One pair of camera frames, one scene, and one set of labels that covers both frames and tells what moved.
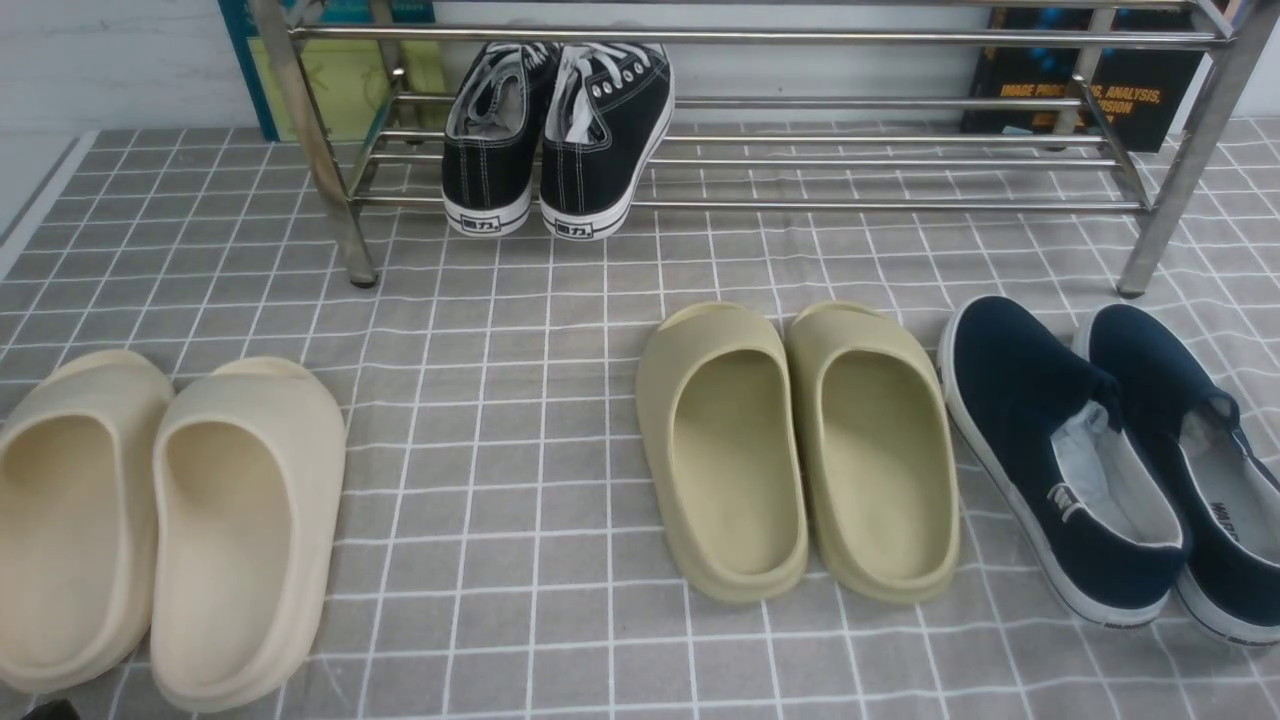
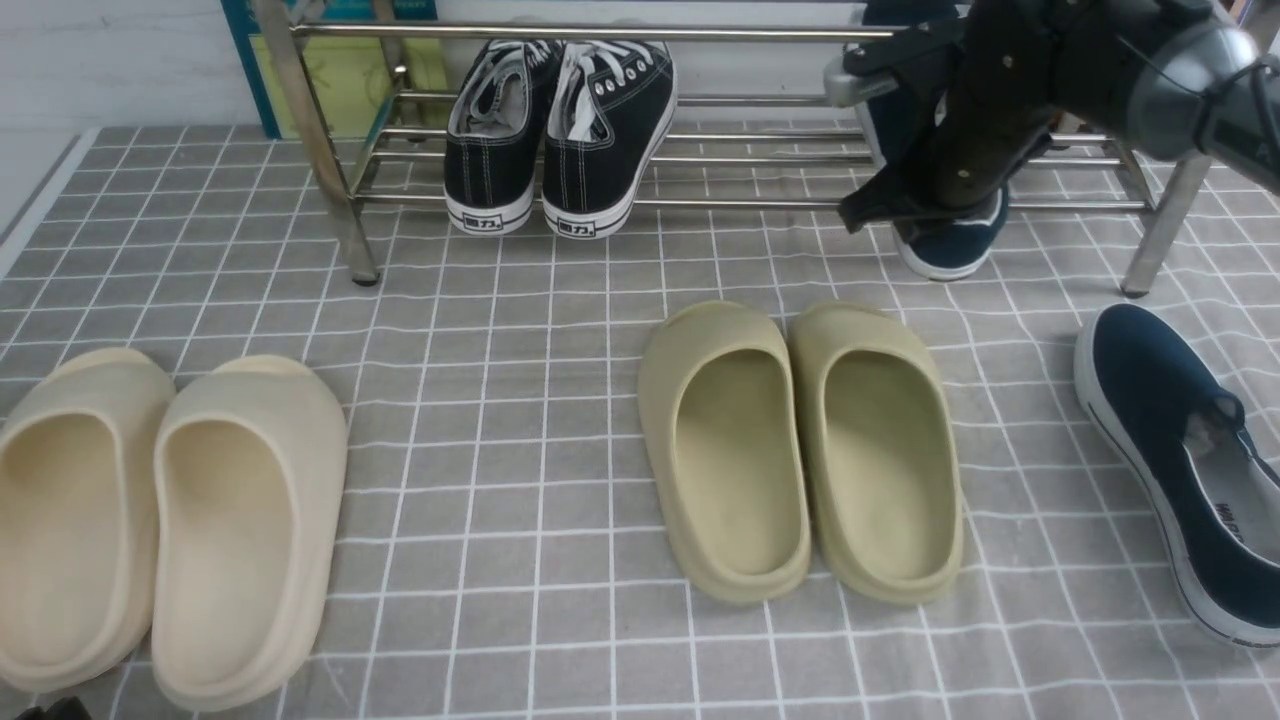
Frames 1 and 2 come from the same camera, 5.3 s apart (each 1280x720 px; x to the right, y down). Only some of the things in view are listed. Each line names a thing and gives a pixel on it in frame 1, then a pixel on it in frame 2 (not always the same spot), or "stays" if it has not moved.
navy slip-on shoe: x=1174 y=403 stays
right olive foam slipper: x=879 y=450 stays
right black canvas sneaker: x=606 y=111 stays
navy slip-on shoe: x=1045 y=424 → x=900 y=123
